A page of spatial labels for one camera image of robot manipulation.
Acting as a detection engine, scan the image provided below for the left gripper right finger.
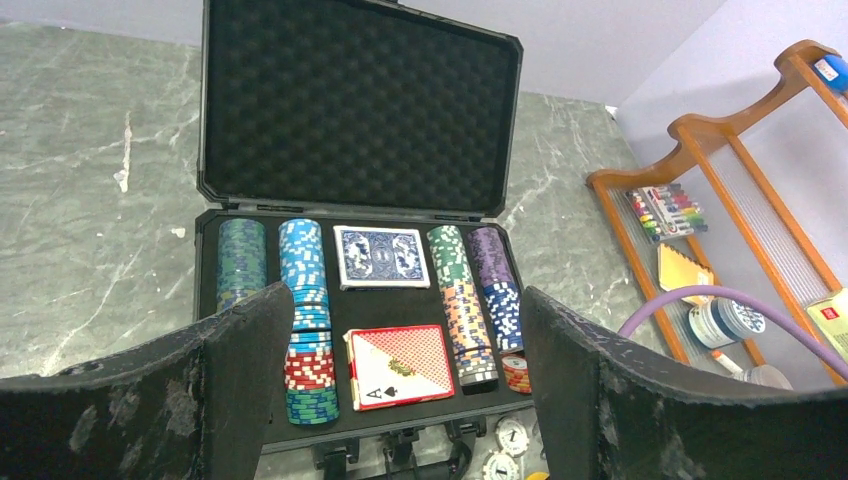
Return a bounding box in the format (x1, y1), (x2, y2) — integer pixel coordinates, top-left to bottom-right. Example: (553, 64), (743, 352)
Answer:
(521, 287), (847, 479)

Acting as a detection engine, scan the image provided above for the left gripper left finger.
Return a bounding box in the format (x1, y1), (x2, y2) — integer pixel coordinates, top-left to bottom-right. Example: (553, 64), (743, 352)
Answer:
(1, 283), (294, 479)

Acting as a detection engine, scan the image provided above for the red playing card deck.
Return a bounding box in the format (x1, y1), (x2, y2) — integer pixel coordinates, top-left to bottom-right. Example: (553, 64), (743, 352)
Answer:
(343, 324), (456, 411)

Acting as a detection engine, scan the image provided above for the blue playing card deck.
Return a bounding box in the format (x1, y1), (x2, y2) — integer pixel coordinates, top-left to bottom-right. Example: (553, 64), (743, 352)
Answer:
(333, 225), (431, 290)

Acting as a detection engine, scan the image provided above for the coloured marker set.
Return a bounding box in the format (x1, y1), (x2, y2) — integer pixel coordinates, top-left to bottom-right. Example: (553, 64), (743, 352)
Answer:
(625, 183), (709, 242)

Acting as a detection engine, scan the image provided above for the black poker set case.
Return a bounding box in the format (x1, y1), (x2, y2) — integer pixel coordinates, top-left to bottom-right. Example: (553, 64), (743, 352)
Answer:
(194, 1), (530, 479)

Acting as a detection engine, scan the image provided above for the light blue poker chip row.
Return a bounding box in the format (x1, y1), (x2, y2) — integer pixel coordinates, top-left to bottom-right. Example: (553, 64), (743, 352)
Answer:
(278, 218), (340, 426)

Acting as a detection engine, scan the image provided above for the blue white tape roll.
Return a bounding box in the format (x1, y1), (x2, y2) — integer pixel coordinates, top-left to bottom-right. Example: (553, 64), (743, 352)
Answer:
(687, 297), (767, 350)

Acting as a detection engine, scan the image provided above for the tan paper notepad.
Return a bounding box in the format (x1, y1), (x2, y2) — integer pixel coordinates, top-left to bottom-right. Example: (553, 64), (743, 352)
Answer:
(657, 243), (715, 292)

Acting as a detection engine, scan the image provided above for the purple blue poker chip row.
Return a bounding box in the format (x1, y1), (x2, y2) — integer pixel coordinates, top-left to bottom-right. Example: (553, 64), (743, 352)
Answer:
(467, 227), (524, 353)

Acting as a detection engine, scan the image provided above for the orange wooden rack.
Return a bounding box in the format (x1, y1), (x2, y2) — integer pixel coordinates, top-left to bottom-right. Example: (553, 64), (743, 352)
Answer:
(586, 39), (848, 389)

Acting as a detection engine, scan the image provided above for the green orange poker chip row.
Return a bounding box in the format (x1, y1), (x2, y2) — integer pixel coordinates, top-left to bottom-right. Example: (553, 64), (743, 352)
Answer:
(427, 225), (499, 388)

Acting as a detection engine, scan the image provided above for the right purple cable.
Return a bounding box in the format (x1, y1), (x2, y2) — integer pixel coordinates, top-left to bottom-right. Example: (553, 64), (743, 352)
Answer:
(617, 285), (848, 382)

